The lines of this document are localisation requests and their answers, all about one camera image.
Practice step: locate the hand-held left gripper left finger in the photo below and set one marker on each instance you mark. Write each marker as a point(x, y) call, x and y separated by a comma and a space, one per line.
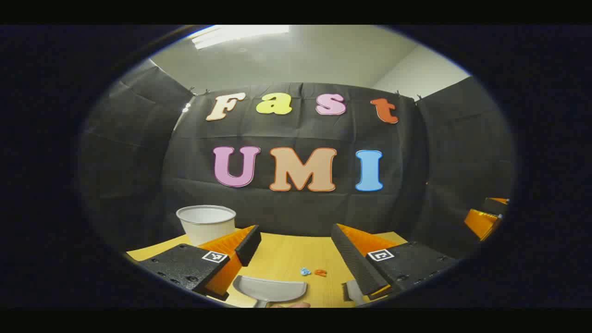
point(250, 242)

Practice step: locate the wooden desktop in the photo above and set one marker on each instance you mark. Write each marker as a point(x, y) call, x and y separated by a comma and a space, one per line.
point(286, 254)

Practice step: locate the orange paper scrap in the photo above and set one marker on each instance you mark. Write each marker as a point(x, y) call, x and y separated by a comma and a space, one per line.
point(320, 273)

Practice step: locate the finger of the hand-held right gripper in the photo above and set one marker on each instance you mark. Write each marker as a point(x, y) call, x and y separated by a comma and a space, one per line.
point(496, 206)
point(482, 223)

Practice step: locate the blue paper scrap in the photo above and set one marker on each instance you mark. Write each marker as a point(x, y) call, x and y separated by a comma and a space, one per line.
point(305, 271)

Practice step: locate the white ribbed garbage bin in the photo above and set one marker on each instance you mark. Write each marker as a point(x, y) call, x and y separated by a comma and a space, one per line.
point(206, 229)

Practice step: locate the grey plastic dustpan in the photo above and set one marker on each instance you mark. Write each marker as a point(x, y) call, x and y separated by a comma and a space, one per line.
point(268, 289)

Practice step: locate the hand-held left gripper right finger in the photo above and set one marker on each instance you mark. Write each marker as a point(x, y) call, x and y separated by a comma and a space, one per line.
point(350, 259)

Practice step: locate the small grey broom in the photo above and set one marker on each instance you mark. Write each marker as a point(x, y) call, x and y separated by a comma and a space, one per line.
point(354, 292)

